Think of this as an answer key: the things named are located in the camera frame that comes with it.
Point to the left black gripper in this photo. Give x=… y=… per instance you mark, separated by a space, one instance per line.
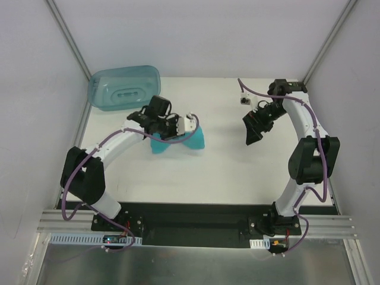
x=171 y=129

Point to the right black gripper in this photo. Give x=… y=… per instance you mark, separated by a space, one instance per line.
x=259 y=119

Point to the teal t shirt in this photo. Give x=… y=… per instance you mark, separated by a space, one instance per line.
x=193 y=142

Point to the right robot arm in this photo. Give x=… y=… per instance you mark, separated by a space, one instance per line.
x=312 y=161

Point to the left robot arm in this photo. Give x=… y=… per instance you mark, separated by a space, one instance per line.
x=84 y=171

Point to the translucent blue plastic bin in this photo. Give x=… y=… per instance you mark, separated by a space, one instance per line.
x=123 y=88

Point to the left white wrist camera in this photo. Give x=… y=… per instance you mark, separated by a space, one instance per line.
x=186 y=124

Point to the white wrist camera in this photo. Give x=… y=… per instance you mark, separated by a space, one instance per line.
x=249 y=99
x=186 y=124

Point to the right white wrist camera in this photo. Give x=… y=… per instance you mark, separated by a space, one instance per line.
x=249 y=99

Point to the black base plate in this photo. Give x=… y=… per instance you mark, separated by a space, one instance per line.
x=199 y=225

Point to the right white cable duct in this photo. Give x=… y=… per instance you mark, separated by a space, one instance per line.
x=260 y=243

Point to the white cable duct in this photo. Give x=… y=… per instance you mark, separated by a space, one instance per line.
x=89 y=239
x=260 y=243

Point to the left white cable duct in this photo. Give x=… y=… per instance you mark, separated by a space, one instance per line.
x=89 y=239

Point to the left aluminium frame post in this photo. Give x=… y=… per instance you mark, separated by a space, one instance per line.
x=63 y=27

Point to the aluminium frame post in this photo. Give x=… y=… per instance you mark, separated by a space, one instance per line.
x=330 y=38
x=63 y=27

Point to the right aluminium frame post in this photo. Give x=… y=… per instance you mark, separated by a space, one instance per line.
x=330 y=38

